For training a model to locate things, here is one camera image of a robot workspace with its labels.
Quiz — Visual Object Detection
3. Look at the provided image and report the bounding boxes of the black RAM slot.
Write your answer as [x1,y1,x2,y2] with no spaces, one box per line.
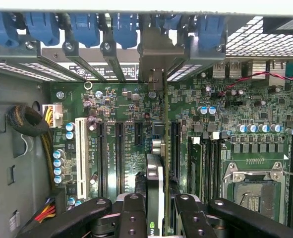
[288,135,293,228]
[203,138,213,201]
[212,138,223,201]

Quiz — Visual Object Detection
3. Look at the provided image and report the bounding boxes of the green motherboard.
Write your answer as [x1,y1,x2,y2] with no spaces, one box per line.
[49,59,293,234]

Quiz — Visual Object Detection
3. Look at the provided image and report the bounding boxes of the silver USB port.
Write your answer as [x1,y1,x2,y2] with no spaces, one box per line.
[212,61,228,79]
[229,61,243,79]

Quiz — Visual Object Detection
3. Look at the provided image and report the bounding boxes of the open black PC case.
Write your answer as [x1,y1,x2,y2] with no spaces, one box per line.
[0,8,293,238]

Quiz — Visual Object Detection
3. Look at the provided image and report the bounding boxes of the red black twisted wire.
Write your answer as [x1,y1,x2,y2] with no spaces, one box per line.
[219,71,293,97]

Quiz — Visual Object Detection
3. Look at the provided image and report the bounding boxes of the silver slot cover bracket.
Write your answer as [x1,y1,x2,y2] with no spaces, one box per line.
[100,41,126,84]
[63,41,108,84]

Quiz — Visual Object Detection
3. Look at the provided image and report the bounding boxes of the short black expansion slot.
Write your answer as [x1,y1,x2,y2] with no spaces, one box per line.
[135,122,144,146]

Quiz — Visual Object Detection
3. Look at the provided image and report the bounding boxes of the CPU socket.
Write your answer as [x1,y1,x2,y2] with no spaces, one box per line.
[222,161,288,224]

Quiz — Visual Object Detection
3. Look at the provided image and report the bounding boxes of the red yellow wire bundle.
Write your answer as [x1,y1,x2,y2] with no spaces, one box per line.
[34,197,57,224]

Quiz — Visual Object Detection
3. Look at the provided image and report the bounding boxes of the white power connector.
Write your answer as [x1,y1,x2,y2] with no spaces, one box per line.
[42,104,63,128]

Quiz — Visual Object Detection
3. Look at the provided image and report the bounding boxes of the black braided power cable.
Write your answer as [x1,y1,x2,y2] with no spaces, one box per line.
[6,104,53,190]

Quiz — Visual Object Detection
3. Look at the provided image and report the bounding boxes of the blue slot clip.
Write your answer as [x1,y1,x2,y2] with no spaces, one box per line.
[68,12,101,48]
[158,13,183,32]
[195,14,228,50]
[0,11,19,48]
[24,12,60,47]
[112,12,139,50]

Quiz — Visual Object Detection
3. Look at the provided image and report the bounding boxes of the long black expansion slot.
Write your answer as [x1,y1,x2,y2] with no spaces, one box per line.
[96,121,107,199]
[115,121,125,196]
[171,121,181,184]

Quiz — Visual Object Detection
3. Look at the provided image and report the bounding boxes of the white expansion slot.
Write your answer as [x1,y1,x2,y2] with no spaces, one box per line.
[74,118,90,203]

